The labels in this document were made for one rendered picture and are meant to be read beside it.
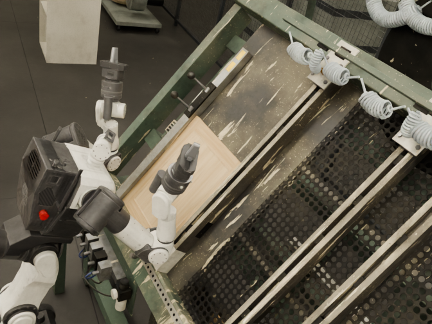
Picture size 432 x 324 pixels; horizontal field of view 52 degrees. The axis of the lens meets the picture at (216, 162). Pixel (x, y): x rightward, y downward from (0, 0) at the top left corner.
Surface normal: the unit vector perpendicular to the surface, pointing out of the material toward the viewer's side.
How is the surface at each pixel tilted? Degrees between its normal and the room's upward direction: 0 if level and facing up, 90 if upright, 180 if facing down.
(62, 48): 90
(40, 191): 90
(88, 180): 46
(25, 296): 90
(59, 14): 90
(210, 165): 55
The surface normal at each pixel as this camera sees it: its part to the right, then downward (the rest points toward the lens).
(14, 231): -0.11, -0.70
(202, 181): -0.55, -0.36
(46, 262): 0.50, 0.58
